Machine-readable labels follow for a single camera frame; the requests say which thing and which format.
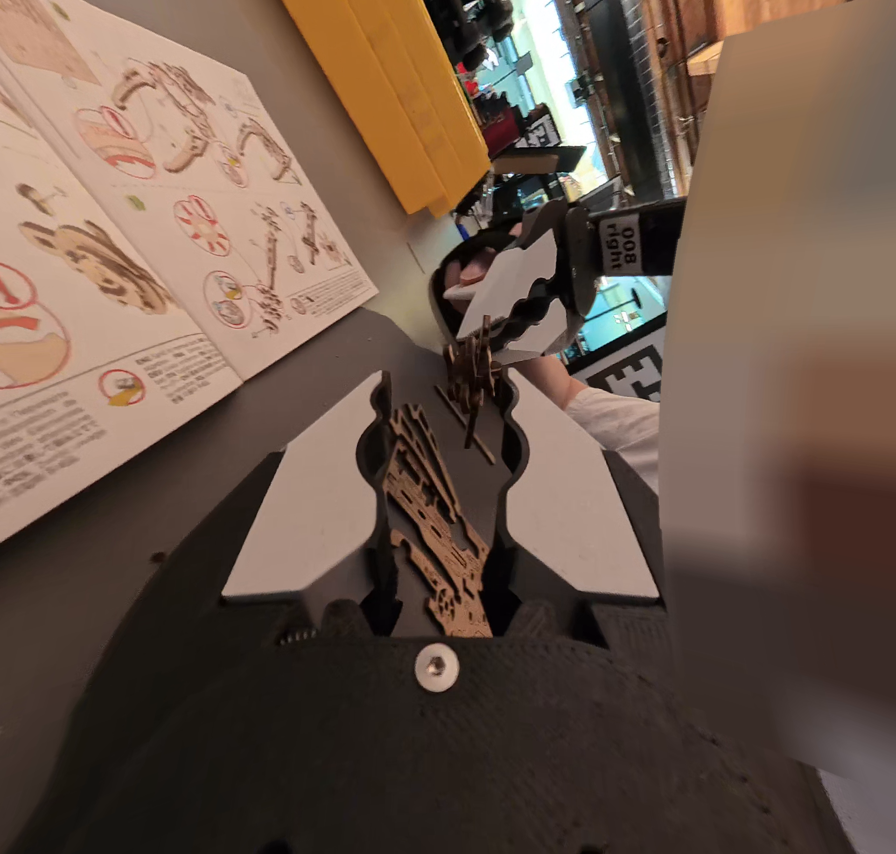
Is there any wooden gear assembly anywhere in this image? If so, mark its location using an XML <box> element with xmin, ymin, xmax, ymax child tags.
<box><xmin>442</xmin><ymin>315</ymin><xmax>506</xmax><ymax>451</ymax></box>

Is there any wooden laser-cut puzzle sheet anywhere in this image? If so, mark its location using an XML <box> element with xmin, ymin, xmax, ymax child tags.
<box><xmin>384</xmin><ymin>403</ymin><xmax>495</xmax><ymax>638</ymax></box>

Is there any white instruction booklet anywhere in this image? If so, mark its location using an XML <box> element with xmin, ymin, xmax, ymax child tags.
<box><xmin>0</xmin><ymin>0</ymin><xmax>380</xmax><ymax>543</ymax></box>

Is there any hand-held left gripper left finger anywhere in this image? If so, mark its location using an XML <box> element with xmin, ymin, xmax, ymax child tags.
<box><xmin>221</xmin><ymin>370</ymin><xmax>401</xmax><ymax>637</ymax></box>

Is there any person's right hand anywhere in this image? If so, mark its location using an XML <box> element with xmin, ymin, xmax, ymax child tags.
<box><xmin>444</xmin><ymin>219</ymin><xmax>527</xmax><ymax>302</ymax></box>

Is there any thin wooden strip part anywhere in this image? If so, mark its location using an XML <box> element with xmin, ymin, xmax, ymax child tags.
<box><xmin>434</xmin><ymin>384</ymin><xmax>497</xmax><ymax>465</ymax></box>

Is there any framed black white marker sign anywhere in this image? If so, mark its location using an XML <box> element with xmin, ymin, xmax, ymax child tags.
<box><xmin>570</xmin><ymin>340</ymin><xmax>665</xmax><ymax>405</ymax></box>

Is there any yellow plastic bin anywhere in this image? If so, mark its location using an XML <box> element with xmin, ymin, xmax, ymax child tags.
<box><xmin>258</xmin><ymin>0</ymin><xmax>491</xmax><ymax>220</ymax></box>

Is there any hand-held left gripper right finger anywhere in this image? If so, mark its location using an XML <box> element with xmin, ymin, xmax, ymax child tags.
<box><xmin>490</xmin><ymin>368</ymin><xmax>662</xmax><ymax>637</ymax></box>

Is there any person's right forearm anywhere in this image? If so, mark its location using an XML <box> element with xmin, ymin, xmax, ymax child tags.
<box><xmin>521</xmin><ymin>356</ymin><xmax>662</xmax><ymax>494</ymax></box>

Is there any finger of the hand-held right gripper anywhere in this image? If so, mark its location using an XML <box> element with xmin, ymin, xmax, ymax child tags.
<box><xmin>455</xmin><ymin>230</ymin><xmax>562</xmax><ymax>340</ymax></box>
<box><xmin>490</xmin><ymin>293</ymin><xmax>582</xmax><ymax>367</ymax></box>

